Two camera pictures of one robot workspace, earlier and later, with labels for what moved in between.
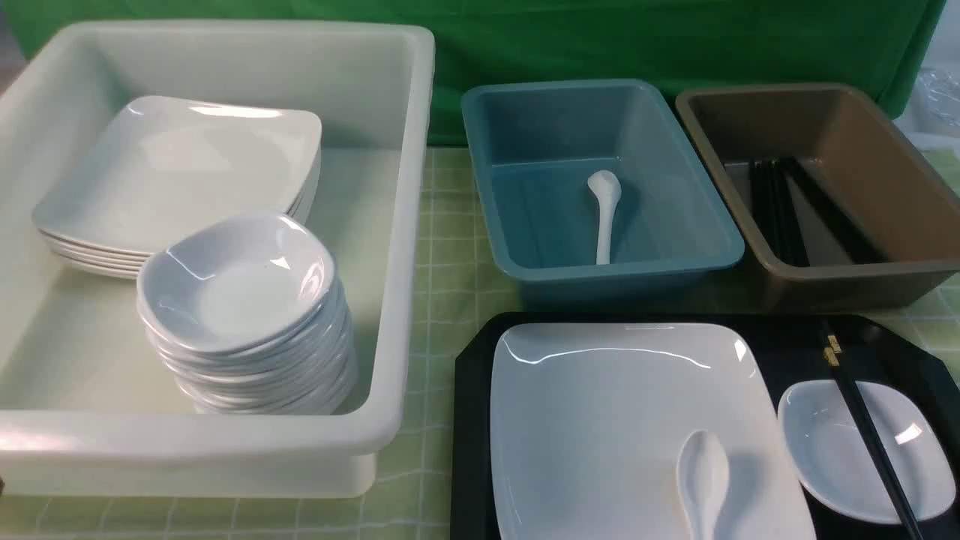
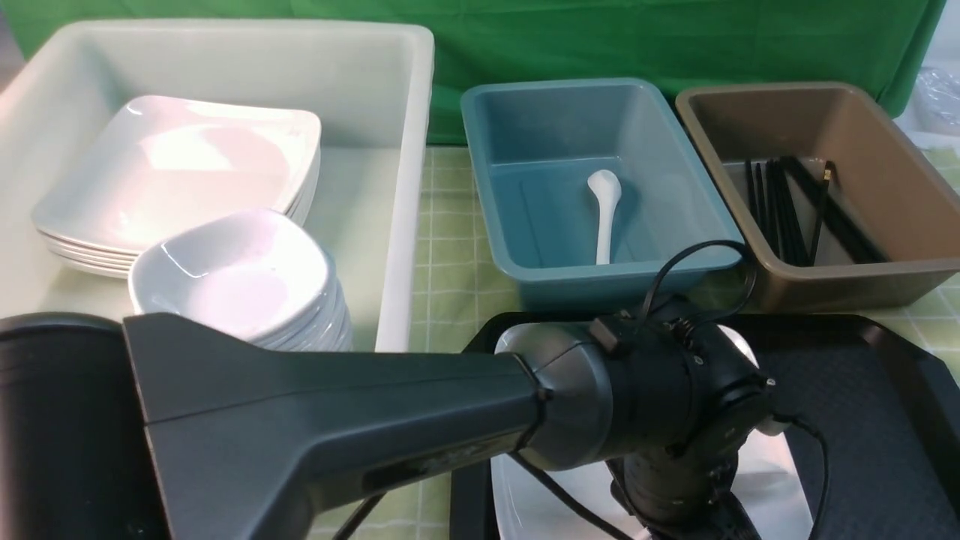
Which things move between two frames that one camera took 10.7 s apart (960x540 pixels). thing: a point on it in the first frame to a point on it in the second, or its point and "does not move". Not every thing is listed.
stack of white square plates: [160, 165] does not move
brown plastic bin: [838, 214] does not move
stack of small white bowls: [249, 318] does not move
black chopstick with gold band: [832, 355] to [827, 176]
